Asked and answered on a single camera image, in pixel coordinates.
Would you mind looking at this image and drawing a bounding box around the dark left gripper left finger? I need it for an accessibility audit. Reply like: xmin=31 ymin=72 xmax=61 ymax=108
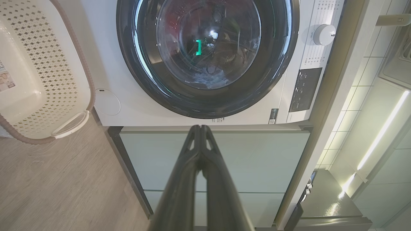
xmin=148 ymin=125 xmax=203 ymax=231

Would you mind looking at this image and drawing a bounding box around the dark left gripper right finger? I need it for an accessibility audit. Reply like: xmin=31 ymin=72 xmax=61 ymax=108
xmin=199 ymin=125 xmax=256 ymax=231

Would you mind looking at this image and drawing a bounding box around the black round washing machine door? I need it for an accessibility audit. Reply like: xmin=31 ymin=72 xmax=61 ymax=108
xmin=116 ymin=0 xmax=300 ymax=119

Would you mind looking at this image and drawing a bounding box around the white front-load washing machine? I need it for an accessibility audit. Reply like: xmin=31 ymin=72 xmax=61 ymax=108
xmin=58 ymin=0 xmax=345 ymax=127

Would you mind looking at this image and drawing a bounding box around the cream perforated laundry basket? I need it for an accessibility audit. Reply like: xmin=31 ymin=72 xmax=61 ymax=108
xmin=0 ymin=0 xmax=96 ymax=145

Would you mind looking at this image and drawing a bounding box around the printed basket label sticker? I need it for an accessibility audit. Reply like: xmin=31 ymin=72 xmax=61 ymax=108
xmin=0 ymin=61 xmax=16 ymax=93

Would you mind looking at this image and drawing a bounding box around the pale green cabinet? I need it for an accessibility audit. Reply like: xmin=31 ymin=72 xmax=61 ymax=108
xmin=108 ymin=126 xmax=313 ymax=230

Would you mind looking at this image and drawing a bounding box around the steel kitchen sink counter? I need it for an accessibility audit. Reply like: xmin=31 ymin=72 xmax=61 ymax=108
xmin=284 ymin=170 xmax=373 ymax=231

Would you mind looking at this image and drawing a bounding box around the white oval filter hatch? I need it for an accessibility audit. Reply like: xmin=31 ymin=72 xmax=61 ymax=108
xmin=95 ymin=89 xmax=121 ymax=116

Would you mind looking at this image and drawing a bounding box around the black washer control display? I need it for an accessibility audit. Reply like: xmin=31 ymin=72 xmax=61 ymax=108
xmin=289 ymin=67 xmax=322 ymax=113

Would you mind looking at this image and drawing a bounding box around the grey kitchen countertop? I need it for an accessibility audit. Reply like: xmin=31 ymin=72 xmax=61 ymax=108
xmin=276 ymin=0 xmax=392 ymax=230

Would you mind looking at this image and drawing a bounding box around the white round washer dial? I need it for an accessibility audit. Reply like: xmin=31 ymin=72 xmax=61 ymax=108
xmin=313 ymin=24 xmax=337 ymax=46

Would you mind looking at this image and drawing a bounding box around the grey range hood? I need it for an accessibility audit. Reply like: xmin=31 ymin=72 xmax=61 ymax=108
xmin=376 ymin=13 xmax=411 ymax=90

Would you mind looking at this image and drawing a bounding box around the wall cabinet with light strip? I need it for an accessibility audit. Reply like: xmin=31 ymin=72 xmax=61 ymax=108
xmin=329 ymin=77 xmax=411 ymax=231

